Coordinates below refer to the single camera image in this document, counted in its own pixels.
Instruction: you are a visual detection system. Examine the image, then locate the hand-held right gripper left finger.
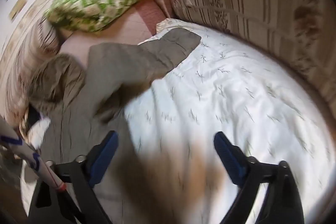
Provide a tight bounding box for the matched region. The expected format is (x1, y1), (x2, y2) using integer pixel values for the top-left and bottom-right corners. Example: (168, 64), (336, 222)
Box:
(28, 131), (119, 224)

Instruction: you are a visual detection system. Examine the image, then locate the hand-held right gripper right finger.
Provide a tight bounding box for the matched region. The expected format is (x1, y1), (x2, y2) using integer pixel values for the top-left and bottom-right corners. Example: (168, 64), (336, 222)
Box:
(213, 132), (305, 224)

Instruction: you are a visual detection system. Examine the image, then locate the grey quilted blanket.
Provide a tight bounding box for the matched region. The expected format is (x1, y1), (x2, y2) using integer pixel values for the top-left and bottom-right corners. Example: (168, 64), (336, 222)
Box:
(21, 28), (202, 224)

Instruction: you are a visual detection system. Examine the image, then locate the white leaf-print blanket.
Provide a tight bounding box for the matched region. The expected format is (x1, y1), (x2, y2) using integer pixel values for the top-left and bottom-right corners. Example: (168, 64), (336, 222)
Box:
(123, 18), (331, 224)

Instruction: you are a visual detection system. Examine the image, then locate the pink bed sheet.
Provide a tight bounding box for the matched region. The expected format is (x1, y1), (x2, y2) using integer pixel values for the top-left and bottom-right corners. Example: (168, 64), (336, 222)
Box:
(59, 0), (171, 67)

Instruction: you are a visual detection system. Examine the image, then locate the beige striped bolster cushion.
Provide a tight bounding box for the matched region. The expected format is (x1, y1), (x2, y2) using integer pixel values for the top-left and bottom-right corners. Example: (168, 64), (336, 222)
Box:
(8, 21), (63, 98)

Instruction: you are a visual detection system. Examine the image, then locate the beige wall picture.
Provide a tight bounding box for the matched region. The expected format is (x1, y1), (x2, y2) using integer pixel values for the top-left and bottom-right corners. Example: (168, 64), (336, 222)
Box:
(9, 0), (28, 20)

